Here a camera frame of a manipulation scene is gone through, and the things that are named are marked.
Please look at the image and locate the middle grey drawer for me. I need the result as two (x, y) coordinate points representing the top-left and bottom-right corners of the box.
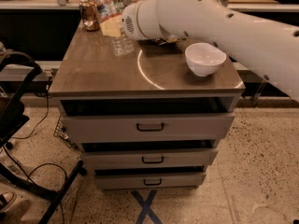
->
(81, 148), (218, 170)

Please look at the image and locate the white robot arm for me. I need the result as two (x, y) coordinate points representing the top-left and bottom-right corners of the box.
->
(121, 0), (299, 101)

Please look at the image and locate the wire basket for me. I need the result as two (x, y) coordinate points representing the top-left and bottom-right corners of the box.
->
(53, 117), (78, 150)

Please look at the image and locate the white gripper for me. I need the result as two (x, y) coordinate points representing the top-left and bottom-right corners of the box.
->
(100, 0), (170, 40)

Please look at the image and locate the black floor cable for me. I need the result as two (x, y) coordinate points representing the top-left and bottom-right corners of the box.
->
(2, 84), (69, 224)

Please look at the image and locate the shoe with white sole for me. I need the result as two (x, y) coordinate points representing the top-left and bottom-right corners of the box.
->
(0, 191), (16, 213)

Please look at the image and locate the bottom grey drawer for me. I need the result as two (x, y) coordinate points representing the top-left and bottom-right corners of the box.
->
(94, 172), (206, 190)

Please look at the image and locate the white ceramic bowl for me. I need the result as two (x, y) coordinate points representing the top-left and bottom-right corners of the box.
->
(185, 43), (227, 77)

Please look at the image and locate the grey drawer cabinet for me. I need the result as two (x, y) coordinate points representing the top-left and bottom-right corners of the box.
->
(50, 29), (245, 180)

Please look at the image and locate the grey drawer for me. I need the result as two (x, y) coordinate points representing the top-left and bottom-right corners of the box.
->
(62, 113), (234, 143)
(81, 148), (218, 170)
(94, 172), (206, 190)

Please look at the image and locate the clear plastic water bottle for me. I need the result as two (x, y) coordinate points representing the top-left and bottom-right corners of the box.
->
(94, 0), (123, 22)

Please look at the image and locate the copper soda can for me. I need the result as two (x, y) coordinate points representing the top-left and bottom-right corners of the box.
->
(79, 0), (100, 32)

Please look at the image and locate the top grey drawer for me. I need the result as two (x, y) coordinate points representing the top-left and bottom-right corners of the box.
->
(62, 113), (234, 143)

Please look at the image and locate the yellow brown chip bag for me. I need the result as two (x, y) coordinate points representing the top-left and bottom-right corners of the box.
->
(151, 37), (185, 46)

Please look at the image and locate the black chair frame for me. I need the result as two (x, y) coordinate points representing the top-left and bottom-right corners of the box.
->
(0, 49), (87, 224)

